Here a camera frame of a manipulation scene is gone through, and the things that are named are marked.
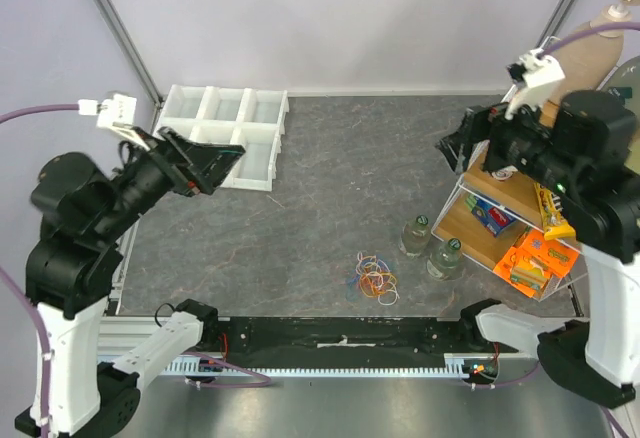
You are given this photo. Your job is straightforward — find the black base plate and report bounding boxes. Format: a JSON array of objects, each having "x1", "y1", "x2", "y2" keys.
[{"x1": 196, "y1": 317, "x2": 513, "y2": 369}]

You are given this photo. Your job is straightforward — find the beige pump bottle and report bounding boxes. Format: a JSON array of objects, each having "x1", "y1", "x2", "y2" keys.
[{"x1": 541, "y1": 0, "x2": 639, "y2": 125}]

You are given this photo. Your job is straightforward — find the white cable duct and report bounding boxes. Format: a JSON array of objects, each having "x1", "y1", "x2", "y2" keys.
[{"x1": 161, "y1": 355, "x2": 489, "y2": 379}]

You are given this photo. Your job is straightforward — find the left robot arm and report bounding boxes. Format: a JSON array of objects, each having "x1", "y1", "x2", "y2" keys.
[{"x1": 15, "y1": 127, "x2": 245, "y2": 437}]

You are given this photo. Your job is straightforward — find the white yogurt cup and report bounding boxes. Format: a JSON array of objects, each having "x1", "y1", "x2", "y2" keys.
[{"x1": 491, "y1": 166, "x2": 517, "y2": 181}]

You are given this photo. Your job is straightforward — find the glass bottle green cap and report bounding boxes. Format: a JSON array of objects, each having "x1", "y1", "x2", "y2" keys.
[
  {"x1": 399, "y1": 214, "x2": 431, "y2": 258},
  {"x1": 426, "y1": 238, "x2": 462, "y2": 281}
]

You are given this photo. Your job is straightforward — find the blue snack box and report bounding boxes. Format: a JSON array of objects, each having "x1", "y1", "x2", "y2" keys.
[{"x1": 464, "y1": 194, "x2": 516, "y2": 237}]

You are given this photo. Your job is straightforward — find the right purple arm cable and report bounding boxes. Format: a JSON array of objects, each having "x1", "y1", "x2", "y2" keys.
[{"x1": 542, "y1": 21, "x2": 640, "y2": 55}]

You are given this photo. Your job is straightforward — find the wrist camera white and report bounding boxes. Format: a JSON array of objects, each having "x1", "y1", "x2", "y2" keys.
[
  {"x1": 504, "y1": 48, "x2": 565, "y2": 120},
  {"x1": 77, "y1": 93, "x2": 149, "y2": 151}
]

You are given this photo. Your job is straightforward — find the yellow candy bag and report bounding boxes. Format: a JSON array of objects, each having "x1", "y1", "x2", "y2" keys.
[{"x1": 534, "y1": 183, "x2": 576, "y2": 241}]

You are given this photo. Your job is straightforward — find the white wire shelf rack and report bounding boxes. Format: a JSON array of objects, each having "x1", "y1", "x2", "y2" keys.
[{"x1": 432, "y1": 142, "x2": 586, "y2": 301}]

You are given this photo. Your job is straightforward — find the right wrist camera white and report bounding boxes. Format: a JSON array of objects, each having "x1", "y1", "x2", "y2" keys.
[{"x1": 504, "y1": 48, "x2": 565, "y2": 120}]

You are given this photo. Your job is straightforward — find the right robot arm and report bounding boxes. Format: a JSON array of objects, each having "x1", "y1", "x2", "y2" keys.
[{"x1": 437, "y1": 90, "x2": 639, "y2": 409}]

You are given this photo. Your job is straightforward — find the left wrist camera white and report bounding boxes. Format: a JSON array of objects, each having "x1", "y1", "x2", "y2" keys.
[{"x1": 77, "y1": 93, "x2": 149, "y2": 151}]

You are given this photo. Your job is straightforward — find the green soap bottle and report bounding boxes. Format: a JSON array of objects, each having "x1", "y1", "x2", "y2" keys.
[{"x1": 601, "y1": 56, "x2": 640, "y2": 110}]

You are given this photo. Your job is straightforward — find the white compartment tray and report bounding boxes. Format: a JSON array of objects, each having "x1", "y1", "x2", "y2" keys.
[{"x1": 156, "y1": 84, "x2": 289, "y2": 192}]

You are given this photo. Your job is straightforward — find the orange snack box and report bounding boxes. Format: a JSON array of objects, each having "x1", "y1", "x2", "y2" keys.
[{"x1": 493, "y1": 228, "x2": 580, "y2": 301}]

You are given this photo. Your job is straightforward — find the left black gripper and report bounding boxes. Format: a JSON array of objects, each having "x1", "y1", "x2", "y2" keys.
[{"x1": 94, "y1": 122, "x2": 248, "y2": 238}]

